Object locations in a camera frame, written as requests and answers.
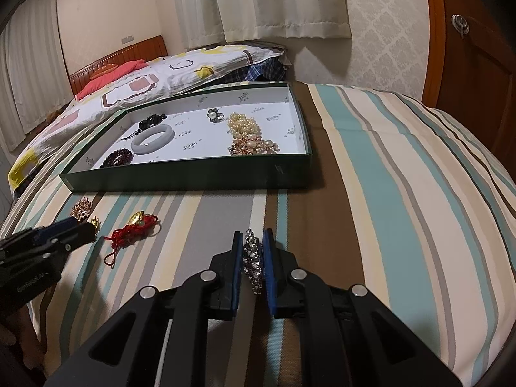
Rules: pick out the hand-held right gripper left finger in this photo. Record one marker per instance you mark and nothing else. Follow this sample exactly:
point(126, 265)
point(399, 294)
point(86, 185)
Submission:
point(235, 274)

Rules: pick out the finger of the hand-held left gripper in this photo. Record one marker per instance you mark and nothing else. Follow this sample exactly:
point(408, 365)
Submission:
point(56, 229)
point(76, 236)

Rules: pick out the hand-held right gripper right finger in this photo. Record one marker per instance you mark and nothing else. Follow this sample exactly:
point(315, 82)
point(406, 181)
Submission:
point(269, 274)

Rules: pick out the small gold pendant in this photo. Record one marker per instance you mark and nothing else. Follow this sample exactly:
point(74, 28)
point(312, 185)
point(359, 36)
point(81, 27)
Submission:
point(95, 223)

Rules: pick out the silver rhinestone brooch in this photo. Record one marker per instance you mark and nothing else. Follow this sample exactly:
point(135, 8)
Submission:
point(252, 258)

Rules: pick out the green cardboard box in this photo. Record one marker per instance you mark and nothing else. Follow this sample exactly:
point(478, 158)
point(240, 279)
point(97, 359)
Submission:
point(181, 179)

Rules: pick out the grey jade bangle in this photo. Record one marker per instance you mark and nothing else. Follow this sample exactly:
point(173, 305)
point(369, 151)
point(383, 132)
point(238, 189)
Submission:
point(153, 152)

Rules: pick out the pink flower brooch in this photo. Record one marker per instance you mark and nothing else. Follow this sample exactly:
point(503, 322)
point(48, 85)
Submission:
point(254, 145)

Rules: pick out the gold rhinestone brooch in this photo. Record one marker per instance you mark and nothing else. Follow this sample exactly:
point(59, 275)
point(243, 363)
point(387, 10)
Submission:
point(82, 207)

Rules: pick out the red knot gold charm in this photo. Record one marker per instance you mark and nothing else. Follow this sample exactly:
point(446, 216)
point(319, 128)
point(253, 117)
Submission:
point(129, 232)

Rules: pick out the pink pillow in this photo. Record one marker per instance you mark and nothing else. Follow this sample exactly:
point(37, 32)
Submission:
point(109, 80)

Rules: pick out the long white curtain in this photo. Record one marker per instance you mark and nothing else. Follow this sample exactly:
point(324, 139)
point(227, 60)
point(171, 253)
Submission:
point(36, 68)

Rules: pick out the orange cushion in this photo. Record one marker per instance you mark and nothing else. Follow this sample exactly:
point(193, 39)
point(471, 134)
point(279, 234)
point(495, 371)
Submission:
point(103, 73)

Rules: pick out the white patterned quilt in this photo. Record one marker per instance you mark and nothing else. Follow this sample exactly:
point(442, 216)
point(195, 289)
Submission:
point(177, 80)

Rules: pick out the wooden headboard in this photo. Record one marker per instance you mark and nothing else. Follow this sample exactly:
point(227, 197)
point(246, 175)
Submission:
point(133, 50)

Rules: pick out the blue plaid sheet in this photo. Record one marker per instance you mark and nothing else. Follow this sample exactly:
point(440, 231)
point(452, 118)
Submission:
point(258, 72)

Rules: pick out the short white curtain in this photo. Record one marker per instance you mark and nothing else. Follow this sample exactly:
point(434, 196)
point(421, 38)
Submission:
point(282, 0)

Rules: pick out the brown wooden door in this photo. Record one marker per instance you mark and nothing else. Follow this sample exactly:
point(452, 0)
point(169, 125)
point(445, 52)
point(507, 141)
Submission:
point(483, 68)

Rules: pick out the metal door lock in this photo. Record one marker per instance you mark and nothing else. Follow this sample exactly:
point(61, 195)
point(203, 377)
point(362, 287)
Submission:
point(459, 21)

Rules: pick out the wall socket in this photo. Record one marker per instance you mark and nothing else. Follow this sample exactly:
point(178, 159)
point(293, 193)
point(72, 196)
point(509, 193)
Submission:
point(127, 40)

